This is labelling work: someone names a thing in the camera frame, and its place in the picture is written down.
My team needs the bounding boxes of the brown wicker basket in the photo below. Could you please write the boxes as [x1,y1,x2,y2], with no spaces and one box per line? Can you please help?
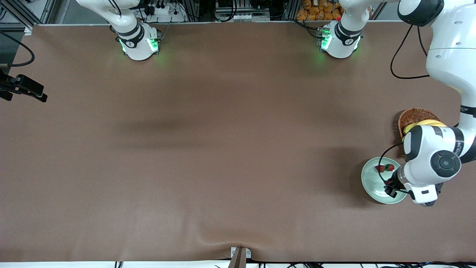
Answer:
[398,108,441,140]

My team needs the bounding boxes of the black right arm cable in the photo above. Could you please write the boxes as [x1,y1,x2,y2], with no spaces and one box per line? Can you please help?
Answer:
[0,32,35,68]

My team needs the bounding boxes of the yellow banana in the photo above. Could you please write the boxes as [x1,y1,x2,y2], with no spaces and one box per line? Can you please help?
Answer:
[403,119,445,135]

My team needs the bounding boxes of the white power strip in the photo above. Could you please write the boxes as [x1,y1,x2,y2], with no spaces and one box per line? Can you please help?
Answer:
[144,2,184,18]

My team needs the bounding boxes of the pale green round plate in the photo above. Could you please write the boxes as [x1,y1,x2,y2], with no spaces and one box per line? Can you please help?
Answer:
[361,157,409,205]

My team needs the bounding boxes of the orange bread rolls pile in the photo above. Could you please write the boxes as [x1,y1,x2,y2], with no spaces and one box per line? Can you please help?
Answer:
[296,0,344,21]

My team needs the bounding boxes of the aluminium frame strut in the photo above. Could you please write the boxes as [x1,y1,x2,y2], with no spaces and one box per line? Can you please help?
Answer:
[4,0,34,30]

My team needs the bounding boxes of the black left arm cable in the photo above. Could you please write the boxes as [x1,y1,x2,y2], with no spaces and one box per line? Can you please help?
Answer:
[379,24,432,194]

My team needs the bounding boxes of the brown table mat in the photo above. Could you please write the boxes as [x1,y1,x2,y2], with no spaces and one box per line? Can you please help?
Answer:
[0,20,476,263]

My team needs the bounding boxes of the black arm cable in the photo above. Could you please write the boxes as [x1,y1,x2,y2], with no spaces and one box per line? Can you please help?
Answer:
[0,32,35,68]
[379,24,432,194]

